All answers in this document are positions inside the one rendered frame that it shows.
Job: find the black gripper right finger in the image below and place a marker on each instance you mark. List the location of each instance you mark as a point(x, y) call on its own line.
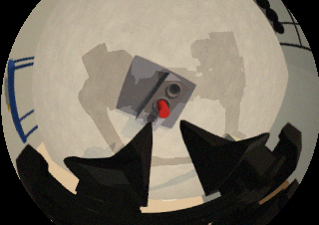
point(215, 158)

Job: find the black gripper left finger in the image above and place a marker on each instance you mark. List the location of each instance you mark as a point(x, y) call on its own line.
point(130, 168)

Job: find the red peg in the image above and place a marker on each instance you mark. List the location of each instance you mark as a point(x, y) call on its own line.
point(163, 110)

